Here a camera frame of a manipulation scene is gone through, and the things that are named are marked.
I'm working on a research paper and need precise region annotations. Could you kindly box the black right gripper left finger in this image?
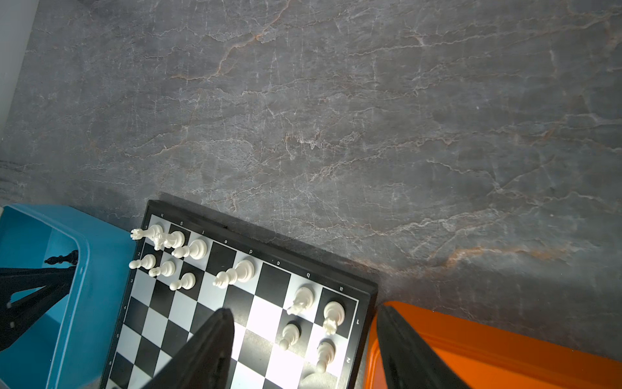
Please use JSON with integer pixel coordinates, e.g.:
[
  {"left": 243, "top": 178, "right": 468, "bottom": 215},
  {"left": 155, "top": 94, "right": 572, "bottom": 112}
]
[{"left": 145, "top": 308, "right": 235, "bottom": 388}]

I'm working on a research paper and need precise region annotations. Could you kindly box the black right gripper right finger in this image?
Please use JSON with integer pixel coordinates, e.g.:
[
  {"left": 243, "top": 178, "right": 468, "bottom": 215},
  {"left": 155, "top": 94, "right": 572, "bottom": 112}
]
[{"left": 377, "top": 306, "right": 468, "bottom": 388}]

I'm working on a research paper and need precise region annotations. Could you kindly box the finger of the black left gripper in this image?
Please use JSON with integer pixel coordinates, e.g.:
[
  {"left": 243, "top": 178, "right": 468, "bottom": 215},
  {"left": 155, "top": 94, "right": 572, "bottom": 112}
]
[{"left": 1, "top": 267, "right": 76, "bottom": 350}]

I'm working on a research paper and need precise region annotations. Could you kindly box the white pawn chess piece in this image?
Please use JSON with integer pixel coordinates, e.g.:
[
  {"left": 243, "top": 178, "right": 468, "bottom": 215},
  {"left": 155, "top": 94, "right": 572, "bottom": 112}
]
[{"left": 129, "top": 254, "right": 156, "bottom": 270}]

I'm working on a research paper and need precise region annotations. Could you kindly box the white queen chess piece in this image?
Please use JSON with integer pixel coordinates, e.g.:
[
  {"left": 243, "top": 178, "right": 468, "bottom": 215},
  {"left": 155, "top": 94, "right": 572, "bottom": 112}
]
[{"left": 213, "top": 259, "right": 255, "bottom": 289}]

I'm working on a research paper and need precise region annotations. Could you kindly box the black white chess board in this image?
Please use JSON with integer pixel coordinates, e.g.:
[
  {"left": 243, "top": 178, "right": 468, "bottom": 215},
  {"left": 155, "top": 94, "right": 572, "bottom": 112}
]
[{"left": 100, "top": 200, "right": 377, "bottom": 388}]

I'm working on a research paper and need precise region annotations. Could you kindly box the white bishop chess piece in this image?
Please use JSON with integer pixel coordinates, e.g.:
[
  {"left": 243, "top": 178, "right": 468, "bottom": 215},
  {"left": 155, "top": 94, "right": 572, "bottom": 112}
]
[{"left": 171, "top": 239, "right": 207, "bottom": 260}]

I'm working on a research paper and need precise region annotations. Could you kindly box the white knight chess piece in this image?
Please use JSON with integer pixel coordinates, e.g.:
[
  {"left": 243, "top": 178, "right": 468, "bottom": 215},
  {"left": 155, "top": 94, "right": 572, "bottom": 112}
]
[{"left": 153, "top": 231, "right": 186, "bottom": 251}]

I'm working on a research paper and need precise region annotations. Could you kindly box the teal plastic tray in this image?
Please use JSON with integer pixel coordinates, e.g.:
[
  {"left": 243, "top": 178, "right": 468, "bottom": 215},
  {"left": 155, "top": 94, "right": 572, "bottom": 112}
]
[{"left": 1, "top": 204, "right": 135, "bottom": 388}]

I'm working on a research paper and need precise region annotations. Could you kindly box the orange plastic tray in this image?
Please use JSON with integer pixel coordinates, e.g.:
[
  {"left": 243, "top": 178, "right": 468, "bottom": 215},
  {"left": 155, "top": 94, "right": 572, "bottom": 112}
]
[{"left": 365, "top": 301, "right": 621, "bottom": 388}]

